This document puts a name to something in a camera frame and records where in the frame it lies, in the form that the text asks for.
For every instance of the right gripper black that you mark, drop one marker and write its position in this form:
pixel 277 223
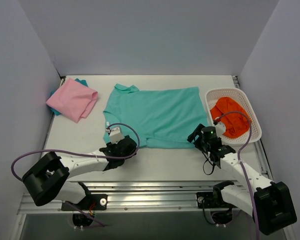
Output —
pixel 196 135

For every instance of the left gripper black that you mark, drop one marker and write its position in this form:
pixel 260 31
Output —
pixel 129 143

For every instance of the teal t-shirt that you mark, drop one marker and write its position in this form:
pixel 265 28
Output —
pixel 156 119

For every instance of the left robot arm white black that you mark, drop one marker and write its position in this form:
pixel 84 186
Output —
pixel 47 180

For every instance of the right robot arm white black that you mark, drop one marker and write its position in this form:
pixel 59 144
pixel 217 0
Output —
pixel 269 203

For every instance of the orange crumpled t-shirt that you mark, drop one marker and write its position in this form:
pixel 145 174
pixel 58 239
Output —
pixel 236 124

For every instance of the white perforated plastic basket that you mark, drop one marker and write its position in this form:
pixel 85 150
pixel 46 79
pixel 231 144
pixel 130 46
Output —
pixel 240 97

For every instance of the pink folded t-shirt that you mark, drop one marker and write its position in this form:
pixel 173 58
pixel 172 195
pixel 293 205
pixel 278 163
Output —
pixel 73 100

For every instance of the teal folded t-shirt underneath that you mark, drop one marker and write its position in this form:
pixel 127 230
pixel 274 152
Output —
pixel 83 82

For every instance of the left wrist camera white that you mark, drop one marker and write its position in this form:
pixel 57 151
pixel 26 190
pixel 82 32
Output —
pixel 115 134

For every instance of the aluminium rail frame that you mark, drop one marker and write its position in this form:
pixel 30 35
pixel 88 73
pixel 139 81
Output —
pixel 154 179

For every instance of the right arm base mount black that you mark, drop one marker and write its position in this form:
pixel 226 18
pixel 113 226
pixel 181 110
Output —
pixel 206 200

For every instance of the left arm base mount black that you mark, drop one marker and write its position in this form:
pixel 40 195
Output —
pixel 93 202

